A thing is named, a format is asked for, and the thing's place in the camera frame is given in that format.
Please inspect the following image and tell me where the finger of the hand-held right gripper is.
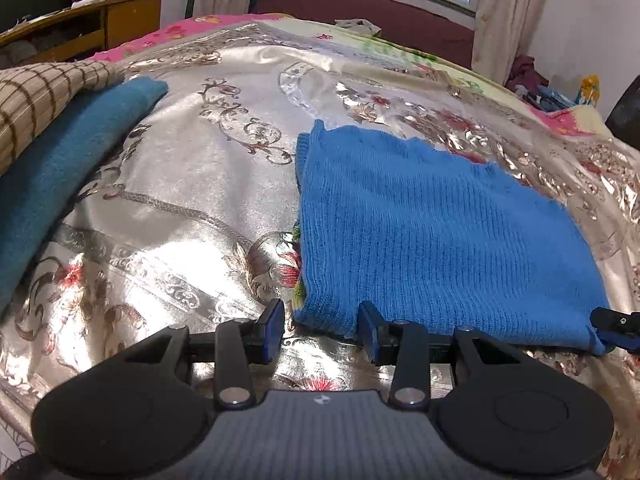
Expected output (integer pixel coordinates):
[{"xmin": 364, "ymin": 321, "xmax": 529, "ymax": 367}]
[{"xmin": 589, "ymin": 306, "xmax": 640, "ymax": 357}]

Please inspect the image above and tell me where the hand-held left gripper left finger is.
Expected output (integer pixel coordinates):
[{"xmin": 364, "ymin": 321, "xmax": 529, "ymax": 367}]
[{"xmin": 120, "ymin": 298, "xmax": 286, "ymax": 409}]

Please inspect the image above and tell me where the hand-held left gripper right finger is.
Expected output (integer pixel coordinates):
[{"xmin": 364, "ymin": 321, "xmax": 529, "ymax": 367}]
[{"xmin": 358, "ymin": 301, "xmax": 527, "ymax": 409}]

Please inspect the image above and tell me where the blue knit sweater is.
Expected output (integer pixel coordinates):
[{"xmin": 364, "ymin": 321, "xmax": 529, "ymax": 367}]
[{"xmin": 292, "ymin": 119, "xmax": 612, "ymax": 357}]

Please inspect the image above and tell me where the pile of clothes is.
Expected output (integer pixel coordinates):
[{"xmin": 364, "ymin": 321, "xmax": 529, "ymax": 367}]
[{"xmin": 504, "ymin": 54, "xmax": 581, "ymax": 113}]

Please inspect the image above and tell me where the floral satin bedspread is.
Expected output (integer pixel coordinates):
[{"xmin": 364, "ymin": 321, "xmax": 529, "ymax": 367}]
[{"xmin": 0, "ymin": 20, "xmax": 640, "ymax": 471}]

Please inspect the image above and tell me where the yellow toy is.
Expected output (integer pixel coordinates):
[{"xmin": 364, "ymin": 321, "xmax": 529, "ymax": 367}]
[{"xmin": 577, "ymin": 74, "xmax": 602, "ymax": 107}]

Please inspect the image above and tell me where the teal folded cloth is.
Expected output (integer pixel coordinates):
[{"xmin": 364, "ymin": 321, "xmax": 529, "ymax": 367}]
[{"xmin": 0, "ymin": 76, "xmax": 170, "ymax": 313}]

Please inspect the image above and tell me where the pale green floral sheet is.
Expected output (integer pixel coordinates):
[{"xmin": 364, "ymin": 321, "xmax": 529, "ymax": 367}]
[{"xmin": 270, "ymin": 19, "xmax": 506, "ymax": 93}]

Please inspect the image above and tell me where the white crumpled cloth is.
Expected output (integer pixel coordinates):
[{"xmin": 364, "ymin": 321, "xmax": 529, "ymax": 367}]
[{"xmin": 334, "ymin": 17, "xmax": 385, "ymax": 37}]

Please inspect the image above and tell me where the pink floral bed sheet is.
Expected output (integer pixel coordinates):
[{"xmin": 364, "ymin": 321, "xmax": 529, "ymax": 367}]
[{"xmin": 92, "ymin": 12, "xmax": 286, "ymax": 63}]

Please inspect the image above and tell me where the beige plaid cloth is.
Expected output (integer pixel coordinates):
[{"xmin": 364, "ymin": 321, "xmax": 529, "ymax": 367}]
[{"xmin": 0, "ymin": 60, "xmax": 126, "ymax": 177}]

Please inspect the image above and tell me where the wooden cabinet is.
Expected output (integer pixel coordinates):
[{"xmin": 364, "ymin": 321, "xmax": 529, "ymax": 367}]
[{"xmin": 0, "ymin": 0, "xmax": 167, "ymax": 66}]

